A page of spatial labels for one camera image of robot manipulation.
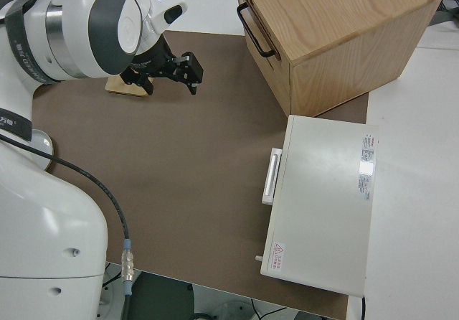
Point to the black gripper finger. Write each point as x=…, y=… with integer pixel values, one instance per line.
x=138, y=77
x=190, y=69

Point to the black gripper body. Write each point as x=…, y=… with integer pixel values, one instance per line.
x=156, y=60

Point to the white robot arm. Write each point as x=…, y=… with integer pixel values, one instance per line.
x=54, y=226

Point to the wooden mug rack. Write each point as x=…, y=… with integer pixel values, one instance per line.
x=118, y=88

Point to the brown table mat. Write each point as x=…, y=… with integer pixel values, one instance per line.
x=179, y=155

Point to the wooden drawer box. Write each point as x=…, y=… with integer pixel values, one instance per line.
x=340, y=18

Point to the white toaster oven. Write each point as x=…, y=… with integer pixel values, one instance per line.
x=322, y=209

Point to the black pedestal base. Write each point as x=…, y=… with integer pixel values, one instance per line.
x=161, y=298

